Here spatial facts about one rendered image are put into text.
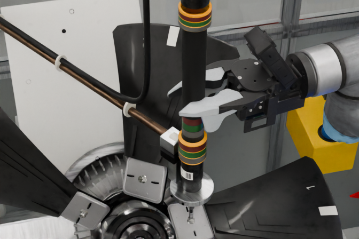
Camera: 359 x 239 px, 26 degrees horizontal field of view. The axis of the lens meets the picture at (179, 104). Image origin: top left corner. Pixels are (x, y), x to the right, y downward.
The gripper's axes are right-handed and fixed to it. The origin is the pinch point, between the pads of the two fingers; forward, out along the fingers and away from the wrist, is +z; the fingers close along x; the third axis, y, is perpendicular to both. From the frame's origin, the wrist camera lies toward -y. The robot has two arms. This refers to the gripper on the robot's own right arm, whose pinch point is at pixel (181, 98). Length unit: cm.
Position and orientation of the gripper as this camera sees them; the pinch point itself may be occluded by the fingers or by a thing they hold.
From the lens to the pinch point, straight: 110.3
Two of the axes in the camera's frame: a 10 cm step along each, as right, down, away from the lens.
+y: -0.1, 7.3, 6.8
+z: -9.2, 2.6, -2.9
